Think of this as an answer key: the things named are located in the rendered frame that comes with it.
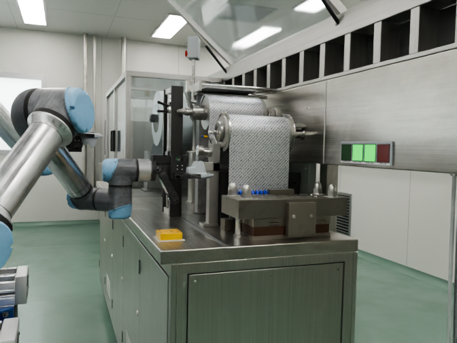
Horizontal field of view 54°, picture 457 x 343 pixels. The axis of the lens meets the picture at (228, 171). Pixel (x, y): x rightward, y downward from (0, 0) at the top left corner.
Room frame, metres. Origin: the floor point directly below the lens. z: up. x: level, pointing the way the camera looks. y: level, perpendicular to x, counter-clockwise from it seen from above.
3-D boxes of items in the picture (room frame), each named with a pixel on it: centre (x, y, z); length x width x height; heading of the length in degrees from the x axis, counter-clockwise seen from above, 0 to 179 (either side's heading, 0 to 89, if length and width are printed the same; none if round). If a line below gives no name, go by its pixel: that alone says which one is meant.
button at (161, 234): (1.41, 0.18, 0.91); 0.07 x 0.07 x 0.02; 20
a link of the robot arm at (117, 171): (1.45, 0.35, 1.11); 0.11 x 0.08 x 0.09; 110
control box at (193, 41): (2.17, 0.19, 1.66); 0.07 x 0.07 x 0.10; 85
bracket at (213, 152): (1.66, 0.07, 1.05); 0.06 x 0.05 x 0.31; 110
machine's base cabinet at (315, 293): (2.54, 0.30, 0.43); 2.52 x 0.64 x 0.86; 20
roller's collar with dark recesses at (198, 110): (1.86, 0.13, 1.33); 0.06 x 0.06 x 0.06; 20
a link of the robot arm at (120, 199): (1.45, 0.37, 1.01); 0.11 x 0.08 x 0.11; 72
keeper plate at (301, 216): (1.44, -0.24, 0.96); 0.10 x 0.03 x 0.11; 110
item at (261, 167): (1.62, -0.11, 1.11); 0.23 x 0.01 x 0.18; 110
